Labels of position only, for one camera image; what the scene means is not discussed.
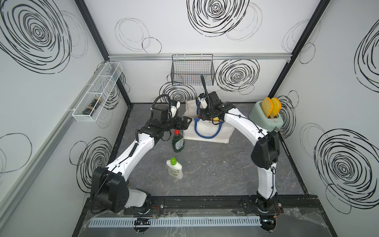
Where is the white bag with blue handles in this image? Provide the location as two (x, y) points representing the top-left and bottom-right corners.
(183, 100), (235, 144)

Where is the green soap bottle red cap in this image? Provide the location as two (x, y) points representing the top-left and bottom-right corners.
(172, 129), (185, 153)

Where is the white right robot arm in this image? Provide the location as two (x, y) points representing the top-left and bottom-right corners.
(195, 92), (280, 213)

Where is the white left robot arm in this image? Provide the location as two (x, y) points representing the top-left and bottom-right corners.
(91, 101), (192, 213)

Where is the white soap bottle green cap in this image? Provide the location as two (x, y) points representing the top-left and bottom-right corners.
(166, 158), (183, 179)

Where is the mint green toaster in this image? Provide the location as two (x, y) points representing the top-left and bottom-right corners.
(249, 101), (284, 131)

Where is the yellow toy toast slice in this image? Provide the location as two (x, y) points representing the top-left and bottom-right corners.
(261, 97), (273, 118)

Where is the dark bottle in shelf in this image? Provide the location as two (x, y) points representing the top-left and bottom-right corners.
(82, 97), (102, 116)

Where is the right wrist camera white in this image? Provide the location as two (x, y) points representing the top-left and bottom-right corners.
(198, 94), (208, 109)

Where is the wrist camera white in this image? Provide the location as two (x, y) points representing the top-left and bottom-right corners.
(169, 100), (181, 118)
(198, 94), (208, 109)

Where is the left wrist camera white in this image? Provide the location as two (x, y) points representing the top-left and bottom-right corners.
(169, 100), (181, 118)

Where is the black wire wall basket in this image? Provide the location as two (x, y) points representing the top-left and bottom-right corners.
(170, 59), (216, 86)

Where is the white wire wall shelf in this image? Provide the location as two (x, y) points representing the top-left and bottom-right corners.
(72, 62), (122, 122)

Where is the aluminium wall rail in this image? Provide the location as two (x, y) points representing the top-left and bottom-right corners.
(108, 53), (292, 61)

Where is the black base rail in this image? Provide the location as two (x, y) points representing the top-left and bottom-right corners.
(85, 195), (324, 215)

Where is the grey slotted cable duct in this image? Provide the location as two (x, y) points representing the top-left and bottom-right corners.
(88, 216), (262, 228)

